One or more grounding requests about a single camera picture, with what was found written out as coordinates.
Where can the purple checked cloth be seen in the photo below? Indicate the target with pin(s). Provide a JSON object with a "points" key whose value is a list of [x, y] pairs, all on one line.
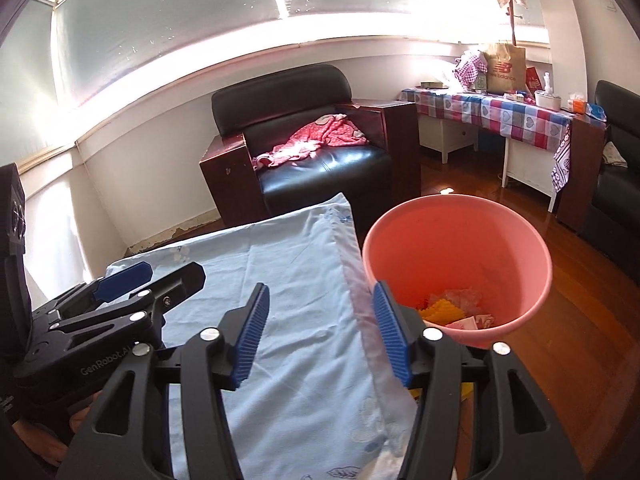
{"points": [[470, 67]]}

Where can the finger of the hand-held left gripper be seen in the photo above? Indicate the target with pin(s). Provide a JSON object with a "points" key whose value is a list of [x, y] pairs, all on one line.
{"points": [[175, 285], [125, 280]]}

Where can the orange tissue box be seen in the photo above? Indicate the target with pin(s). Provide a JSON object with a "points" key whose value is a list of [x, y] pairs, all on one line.
{"points": [[576, 104]]}

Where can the small flat box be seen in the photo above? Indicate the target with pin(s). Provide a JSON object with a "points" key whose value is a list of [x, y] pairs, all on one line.
{"points": [[431, 84]]}

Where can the person's left hand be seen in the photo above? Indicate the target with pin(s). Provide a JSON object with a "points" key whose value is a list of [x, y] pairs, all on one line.
{"points": [[45, 440]]}

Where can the white cloth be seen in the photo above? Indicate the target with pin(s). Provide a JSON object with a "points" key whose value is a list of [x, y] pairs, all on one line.
{"points": [[615, 154]]}

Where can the white desk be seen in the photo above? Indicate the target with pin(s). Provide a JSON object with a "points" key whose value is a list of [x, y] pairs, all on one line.
{"points": [[445, 137]]}

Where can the white foam fruit net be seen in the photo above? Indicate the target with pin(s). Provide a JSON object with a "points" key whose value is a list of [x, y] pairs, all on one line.
{"points": [[465, 297]]}

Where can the white round container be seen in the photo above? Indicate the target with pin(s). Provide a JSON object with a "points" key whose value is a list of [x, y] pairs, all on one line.
{"points": [[546, 99]]}

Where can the light blue cloth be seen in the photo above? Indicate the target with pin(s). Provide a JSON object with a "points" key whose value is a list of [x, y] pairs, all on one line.
{"points": [[300, 260]]}

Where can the white pump bottle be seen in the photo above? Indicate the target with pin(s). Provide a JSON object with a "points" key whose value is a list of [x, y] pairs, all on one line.
{"points": [[548, 84]]}

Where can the pink floral paper packet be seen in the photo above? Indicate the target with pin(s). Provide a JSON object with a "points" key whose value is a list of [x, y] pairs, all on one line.
{"points": [[470, 322]]}

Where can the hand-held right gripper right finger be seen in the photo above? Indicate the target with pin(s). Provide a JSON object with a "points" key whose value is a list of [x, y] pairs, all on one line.
{"points": [[392, 335]]}

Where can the blue packet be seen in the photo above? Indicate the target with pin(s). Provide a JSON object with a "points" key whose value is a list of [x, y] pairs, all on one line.
{"points": [[596, 111]]}

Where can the brown paper bag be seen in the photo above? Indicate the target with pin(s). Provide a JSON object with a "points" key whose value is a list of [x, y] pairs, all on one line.
{"points": [[505, 67]]}

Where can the frosted window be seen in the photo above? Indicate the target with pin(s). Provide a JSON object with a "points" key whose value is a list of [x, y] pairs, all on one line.
{"points": [[200, 20]]}

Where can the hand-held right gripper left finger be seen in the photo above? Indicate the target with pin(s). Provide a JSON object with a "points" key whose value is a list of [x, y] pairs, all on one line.
{"points": [[250, 340]]}

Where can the small red bag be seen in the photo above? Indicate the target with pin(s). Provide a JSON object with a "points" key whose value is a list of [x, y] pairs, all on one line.
{"points": [[533, 81]]}

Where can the checked tablecloth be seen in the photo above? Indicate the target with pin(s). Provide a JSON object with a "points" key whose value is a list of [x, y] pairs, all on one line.
{"points": [[500, 110]]}

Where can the pink patterned garment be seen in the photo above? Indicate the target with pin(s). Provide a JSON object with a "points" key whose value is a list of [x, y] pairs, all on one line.
{"points": [[320, 135]]}

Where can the black leather armchair wooden arms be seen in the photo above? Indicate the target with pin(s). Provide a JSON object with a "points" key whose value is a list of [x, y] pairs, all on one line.
{"points": [[620, 195], [325, 165]]}

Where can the pink plastic bucket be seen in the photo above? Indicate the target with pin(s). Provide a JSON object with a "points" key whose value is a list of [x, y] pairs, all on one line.
{"points": [[450, 240]]}

